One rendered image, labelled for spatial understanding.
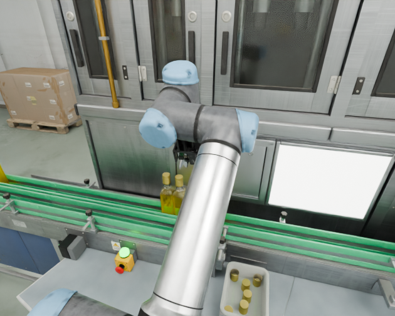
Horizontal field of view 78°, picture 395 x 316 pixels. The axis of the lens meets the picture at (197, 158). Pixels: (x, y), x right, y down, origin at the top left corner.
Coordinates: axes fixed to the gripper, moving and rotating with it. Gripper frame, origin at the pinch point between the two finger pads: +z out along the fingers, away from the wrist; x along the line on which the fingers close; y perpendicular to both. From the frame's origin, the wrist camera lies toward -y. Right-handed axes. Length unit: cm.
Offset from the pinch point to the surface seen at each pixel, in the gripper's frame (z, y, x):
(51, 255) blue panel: 74, 23, -87
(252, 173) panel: 28.4, -20.1, 19.1
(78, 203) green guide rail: 41, 3, -63
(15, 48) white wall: 127, -310, -430
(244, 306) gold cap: 45, 29, 22
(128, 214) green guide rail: 41, 4, -35
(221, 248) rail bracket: 35.3, 13.2, 10.3
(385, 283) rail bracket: 48, 10, 74
